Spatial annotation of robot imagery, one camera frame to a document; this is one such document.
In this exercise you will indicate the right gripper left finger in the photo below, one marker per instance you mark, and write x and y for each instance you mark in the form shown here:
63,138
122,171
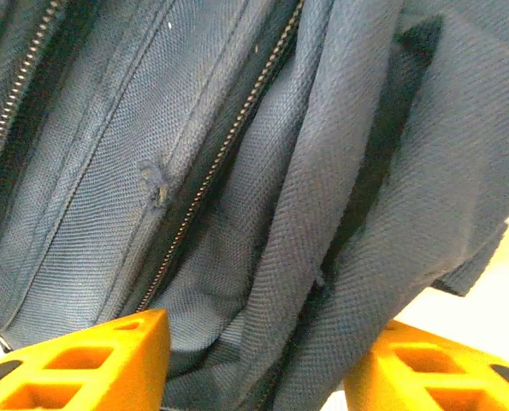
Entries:
130,377

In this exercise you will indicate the navy blue student backpack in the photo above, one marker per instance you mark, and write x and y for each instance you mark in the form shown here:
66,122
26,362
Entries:
237,171

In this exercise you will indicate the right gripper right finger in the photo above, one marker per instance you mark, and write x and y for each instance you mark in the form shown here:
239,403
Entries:
391,385

